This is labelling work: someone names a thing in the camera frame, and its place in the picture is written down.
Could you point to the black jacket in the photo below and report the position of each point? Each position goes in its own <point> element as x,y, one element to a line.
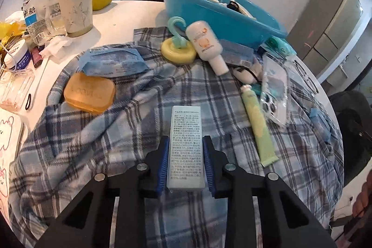
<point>354,137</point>

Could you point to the blue plastic basin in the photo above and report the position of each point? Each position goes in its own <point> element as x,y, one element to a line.
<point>232,22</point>

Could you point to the crumpled white tissue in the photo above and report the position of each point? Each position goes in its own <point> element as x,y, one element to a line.
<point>55,46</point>

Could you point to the green tissue pack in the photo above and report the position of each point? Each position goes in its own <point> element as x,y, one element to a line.
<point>279,44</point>

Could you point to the blue and white sugar bag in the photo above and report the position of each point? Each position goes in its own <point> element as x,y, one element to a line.
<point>37,8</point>

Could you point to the light green tube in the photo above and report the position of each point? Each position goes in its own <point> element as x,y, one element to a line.
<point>257,126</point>

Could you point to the light blue printed packet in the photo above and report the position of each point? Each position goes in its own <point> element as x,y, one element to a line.
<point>319,124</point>

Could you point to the white cartoon printed mat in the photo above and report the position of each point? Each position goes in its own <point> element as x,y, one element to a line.
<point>8,166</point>

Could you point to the yellow green suction hook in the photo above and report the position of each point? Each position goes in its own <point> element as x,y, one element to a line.
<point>178,49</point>

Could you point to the yellow plastic bag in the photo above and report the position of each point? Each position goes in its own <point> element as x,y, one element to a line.
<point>11,30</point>

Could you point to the person's right hand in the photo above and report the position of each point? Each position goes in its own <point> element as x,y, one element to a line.
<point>364,200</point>

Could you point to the white jar with blue label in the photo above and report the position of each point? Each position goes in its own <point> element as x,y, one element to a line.
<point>19,57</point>

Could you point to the black hair clip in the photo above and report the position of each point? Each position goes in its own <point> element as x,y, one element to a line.
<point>234,6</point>

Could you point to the small teal object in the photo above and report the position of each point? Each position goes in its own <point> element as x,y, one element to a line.
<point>256,88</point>

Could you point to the clear plastic box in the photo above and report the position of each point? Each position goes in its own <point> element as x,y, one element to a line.
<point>14,88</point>

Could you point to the blue wet wipes pack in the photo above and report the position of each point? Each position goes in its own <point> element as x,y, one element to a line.
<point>113,60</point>

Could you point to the slim white teal box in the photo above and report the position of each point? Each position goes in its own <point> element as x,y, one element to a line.
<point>186,143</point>

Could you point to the beige refrigerator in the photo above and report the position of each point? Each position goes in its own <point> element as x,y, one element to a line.
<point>325,30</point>

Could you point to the orange soap bar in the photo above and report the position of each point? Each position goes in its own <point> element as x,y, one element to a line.
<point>88,92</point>

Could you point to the small blue box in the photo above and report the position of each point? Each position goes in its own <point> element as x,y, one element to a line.
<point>237,53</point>

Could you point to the white lotion bottle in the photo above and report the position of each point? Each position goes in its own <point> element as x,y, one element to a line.
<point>205,41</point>

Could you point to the clear phone case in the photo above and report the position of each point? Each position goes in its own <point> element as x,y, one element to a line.
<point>274,91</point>

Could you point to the blue plaid cloth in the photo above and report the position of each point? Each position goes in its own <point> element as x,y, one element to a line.
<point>116,134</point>

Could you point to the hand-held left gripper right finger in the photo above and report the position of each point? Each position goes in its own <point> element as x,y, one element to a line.
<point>209,169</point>

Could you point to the black eyeglasses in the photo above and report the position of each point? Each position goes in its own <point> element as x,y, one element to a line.
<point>305,76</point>

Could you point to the small dark red packet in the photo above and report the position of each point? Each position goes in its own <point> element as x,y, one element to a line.
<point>37,57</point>

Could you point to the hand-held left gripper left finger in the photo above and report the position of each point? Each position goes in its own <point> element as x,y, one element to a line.
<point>161,166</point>

